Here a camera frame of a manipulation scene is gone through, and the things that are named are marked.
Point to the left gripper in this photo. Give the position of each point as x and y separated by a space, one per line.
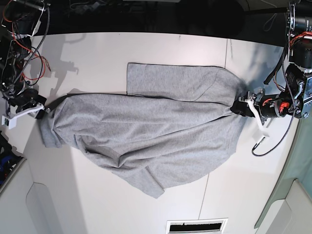
268 106

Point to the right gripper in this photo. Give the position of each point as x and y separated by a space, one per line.
29 98

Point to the grey t-shirt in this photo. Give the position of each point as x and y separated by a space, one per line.
173 127

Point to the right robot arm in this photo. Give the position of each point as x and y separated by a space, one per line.
21 19

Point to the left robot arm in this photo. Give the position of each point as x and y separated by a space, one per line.
295 98

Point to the bin with blue items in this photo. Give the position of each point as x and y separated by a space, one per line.
10 162

